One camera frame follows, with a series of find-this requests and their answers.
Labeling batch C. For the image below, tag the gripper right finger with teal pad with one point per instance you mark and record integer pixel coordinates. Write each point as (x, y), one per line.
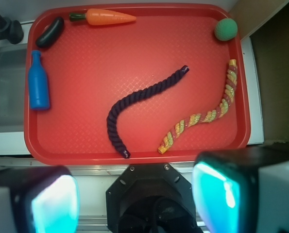
(244, 190)

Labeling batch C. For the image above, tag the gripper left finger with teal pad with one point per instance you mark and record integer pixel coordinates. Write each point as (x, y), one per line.
(38, 200)

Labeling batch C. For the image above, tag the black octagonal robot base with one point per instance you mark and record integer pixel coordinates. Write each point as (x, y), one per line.
(151, 198)

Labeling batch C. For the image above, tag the blue toy bottle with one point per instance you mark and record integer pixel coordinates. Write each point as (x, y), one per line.
(38, 84)

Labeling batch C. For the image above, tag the steel sink basin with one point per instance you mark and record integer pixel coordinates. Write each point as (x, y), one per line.
(12, 88)

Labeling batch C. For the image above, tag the red plastic tray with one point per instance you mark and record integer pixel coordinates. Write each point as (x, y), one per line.
(90, 68)

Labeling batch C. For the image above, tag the black toy eggplant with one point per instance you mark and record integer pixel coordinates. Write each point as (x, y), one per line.
(51, 34)

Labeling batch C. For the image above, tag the green textured ball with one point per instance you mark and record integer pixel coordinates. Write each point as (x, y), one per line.
(226, 29)

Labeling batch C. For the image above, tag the orange toy carrot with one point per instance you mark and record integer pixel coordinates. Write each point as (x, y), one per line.
(100, 17)

